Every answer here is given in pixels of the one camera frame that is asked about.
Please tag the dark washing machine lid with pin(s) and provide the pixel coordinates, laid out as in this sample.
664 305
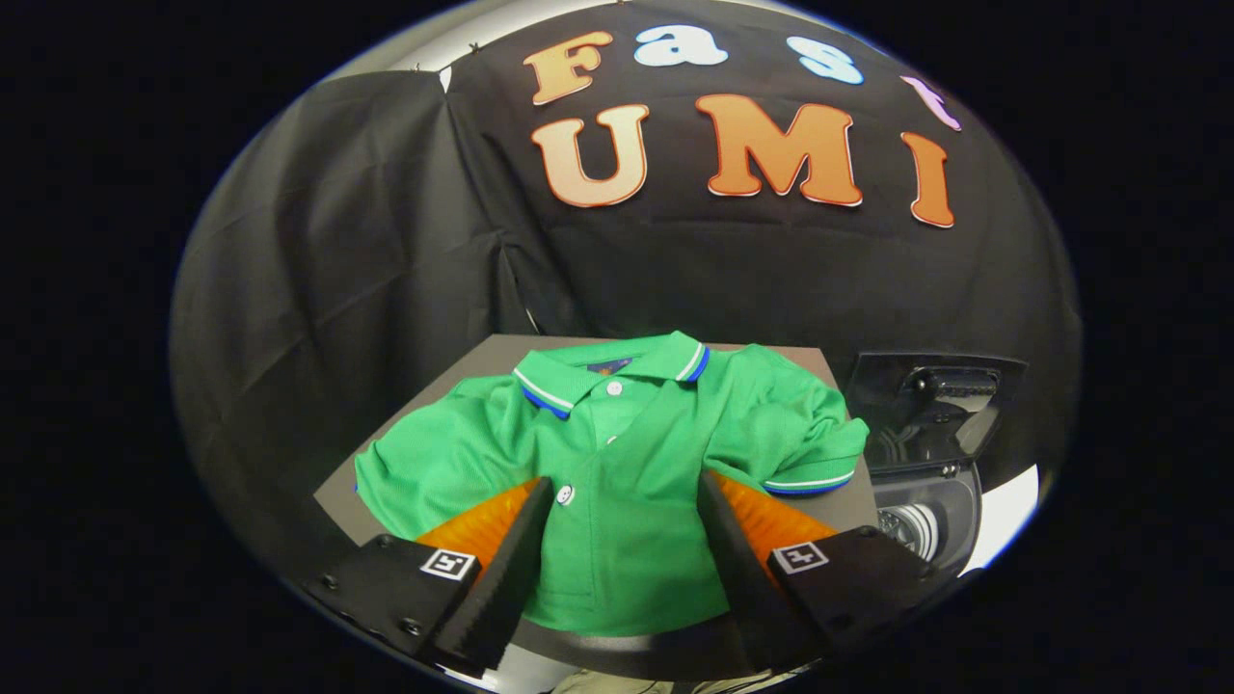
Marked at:
887 405

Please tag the grey box stand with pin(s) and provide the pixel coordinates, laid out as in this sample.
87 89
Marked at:
482 357

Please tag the green polo shirt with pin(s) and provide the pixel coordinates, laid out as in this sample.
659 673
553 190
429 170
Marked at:
627 463

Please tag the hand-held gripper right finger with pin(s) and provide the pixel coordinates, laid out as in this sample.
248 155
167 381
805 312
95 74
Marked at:
742 578

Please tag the black backdrop cloth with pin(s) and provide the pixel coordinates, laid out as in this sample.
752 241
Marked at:
675 270

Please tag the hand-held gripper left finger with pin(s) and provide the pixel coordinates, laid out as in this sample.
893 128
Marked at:
506 578

